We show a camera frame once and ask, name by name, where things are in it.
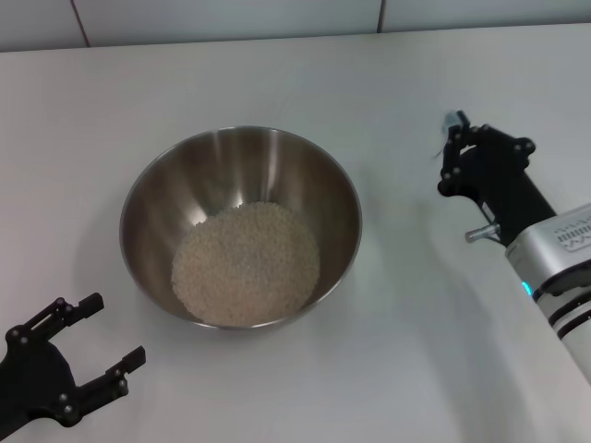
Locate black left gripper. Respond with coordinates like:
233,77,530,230
0,293,148,437

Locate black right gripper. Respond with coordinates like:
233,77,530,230
437,123,558,248

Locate white rice grains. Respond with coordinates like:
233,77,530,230
171,201,321,326

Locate stainless steel mixing bowl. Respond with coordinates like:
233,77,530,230
119,124,363,329

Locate white partition panel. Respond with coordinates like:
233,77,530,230
71,0,384,49
377,0,591,34
0,0,91,53

